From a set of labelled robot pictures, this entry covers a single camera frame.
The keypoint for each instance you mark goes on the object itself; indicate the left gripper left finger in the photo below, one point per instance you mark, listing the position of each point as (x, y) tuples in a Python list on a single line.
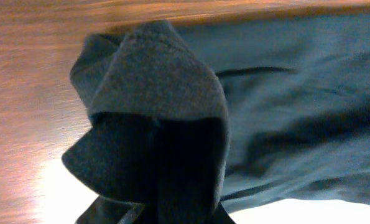
[(103, 211)]

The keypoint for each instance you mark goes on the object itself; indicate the dark green t-shirt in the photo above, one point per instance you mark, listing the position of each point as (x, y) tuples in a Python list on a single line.
[(242, 114)]

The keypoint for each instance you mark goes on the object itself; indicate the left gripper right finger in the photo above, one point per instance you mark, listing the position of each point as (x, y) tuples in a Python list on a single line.
[(221, 216)]

